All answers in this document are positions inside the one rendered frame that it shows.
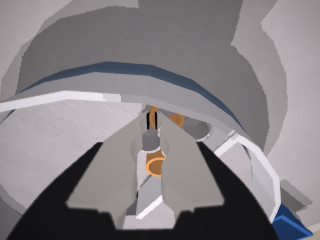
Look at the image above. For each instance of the bronze bushing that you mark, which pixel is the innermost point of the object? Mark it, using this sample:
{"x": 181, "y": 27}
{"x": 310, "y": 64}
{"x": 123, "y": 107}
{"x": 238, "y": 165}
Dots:
{"x": 176, "y": 118}
{"x": 153, "y": 163}

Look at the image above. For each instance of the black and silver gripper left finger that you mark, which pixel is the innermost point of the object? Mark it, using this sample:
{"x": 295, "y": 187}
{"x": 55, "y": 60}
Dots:
{"x": 103, "y": 179}

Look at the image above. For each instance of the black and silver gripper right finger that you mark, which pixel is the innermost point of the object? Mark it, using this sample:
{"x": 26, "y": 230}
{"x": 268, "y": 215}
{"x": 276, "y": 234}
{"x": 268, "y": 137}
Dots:
{"x": 193, "y": 178}

